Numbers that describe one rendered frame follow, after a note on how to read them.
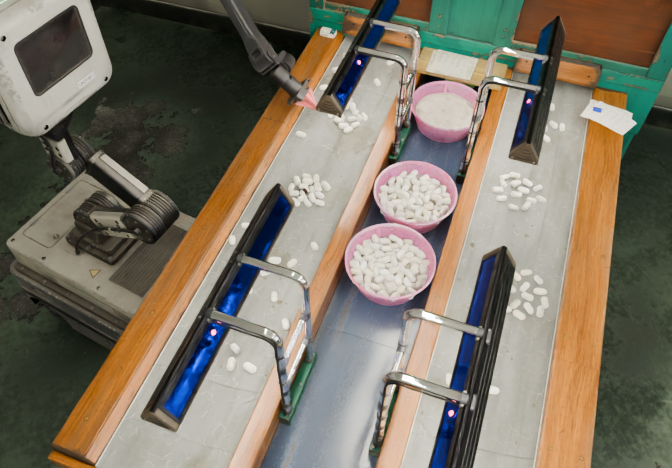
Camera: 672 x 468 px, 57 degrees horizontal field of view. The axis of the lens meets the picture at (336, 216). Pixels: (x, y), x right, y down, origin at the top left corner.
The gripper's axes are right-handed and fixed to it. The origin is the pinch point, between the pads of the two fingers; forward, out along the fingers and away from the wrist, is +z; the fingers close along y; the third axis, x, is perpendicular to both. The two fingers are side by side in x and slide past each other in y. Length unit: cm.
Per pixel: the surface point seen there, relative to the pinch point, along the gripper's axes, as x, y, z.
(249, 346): -7, -91, 14
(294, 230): -4, -50, 11
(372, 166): -15.8, -18.4, 21.7
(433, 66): -21, 38, 26
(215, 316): -38, -102, -9
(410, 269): -29, -52, 40
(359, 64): -33.8, -7.6, -5.4
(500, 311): -71, -79, 36
